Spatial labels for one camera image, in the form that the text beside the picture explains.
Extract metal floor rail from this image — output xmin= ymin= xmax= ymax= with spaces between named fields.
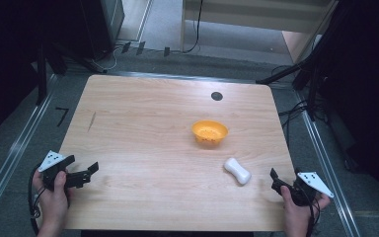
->
xmin=294 ymin=90 xmax=363 ymax=237
xmin=0 ymin=74 xmax=59 ymax=231
xmin=107 ymin=69 xmax=297 ymax=89

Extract dark curtain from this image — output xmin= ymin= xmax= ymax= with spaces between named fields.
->
xmin=0 ymin=0 xmax=90 ymax=149
xmin=312 ymin=0 xmax=379 ymax=211

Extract white bone-shaped soap bar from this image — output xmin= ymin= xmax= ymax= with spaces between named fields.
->
xmin=223 ymin=157 xmax=253 ymax=187

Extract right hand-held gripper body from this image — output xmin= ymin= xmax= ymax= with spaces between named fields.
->
xmin=277 ymin=171 xmax=336 ymax=207

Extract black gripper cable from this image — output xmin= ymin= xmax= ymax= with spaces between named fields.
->
xmin=300 ymin=184 xmax=322 ymax=237
xmin=27 ymin=163 xmax=45 ymax=237

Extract black hanging cable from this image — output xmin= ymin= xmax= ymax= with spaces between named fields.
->
xmin=181 ymin=0 xmax=205 ymax=54

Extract black cabinet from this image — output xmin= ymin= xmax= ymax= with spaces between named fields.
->
xmin=77 ymin=0 xmax=126 ymax=61

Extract black floor cables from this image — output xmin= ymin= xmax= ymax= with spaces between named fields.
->
xmin=270 ymin=64 xmax=330 ymax=146

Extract white cable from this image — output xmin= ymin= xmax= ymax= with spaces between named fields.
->
xmin=91 ymin=44 xmax=122 ymax=72

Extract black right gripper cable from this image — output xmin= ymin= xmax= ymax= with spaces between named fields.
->
xmin=300 ymin=184 xmax=322 ymax=237

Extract black metal stand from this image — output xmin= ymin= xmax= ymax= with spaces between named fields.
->
xmin=35 ymin=39 xmax=67 ymax=107
xmin=256 ymin=0 xmax=353 ymax=122

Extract person's left hand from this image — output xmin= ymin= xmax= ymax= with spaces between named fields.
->
xmin=32 ymin=169 xmax=74 ymax=229

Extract orange plastic bowl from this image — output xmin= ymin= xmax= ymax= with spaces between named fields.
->
xmin=190 ymin=119 xmax=230 ymax=146

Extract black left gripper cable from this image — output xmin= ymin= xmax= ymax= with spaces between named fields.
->
xmin=27 ymin=163 xmax=45 ymax=237

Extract white shelf unit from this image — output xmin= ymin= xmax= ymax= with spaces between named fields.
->
xmin=180 ymin=0 xmax=341 ymax=64

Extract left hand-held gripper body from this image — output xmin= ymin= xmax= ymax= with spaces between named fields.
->
xmin=38 ymin=150 xmax=92 ymax=192

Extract person's right hand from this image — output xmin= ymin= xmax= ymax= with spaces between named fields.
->
xmin=279 ymin=185 xmax=332 ymax=231

